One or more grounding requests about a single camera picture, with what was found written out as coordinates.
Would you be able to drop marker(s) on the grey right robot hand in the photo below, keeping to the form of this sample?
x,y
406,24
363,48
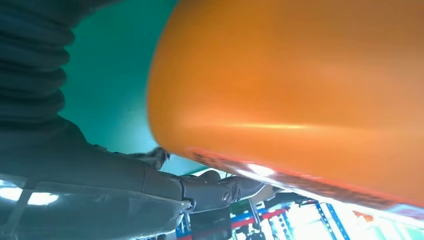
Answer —
x,y
82,198

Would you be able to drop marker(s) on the black carrying case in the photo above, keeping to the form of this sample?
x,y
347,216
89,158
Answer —
x,y
212,225

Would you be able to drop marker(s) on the green plastic crate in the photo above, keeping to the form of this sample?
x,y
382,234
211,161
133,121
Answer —
x,y
238,207

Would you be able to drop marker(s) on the blue metal rack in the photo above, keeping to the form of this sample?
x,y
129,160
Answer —
x,y
240,217

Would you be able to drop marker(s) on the red rack beam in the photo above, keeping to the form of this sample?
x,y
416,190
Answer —
x,y
271,213

